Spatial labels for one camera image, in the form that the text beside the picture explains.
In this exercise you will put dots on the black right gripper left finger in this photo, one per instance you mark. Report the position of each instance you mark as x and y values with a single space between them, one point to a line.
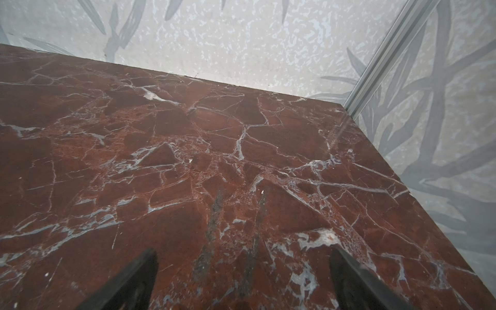
131 288

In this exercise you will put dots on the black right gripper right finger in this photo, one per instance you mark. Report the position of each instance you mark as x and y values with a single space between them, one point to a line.
357 288

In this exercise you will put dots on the aluminium frame post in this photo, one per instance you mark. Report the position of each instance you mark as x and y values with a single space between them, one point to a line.
410 20

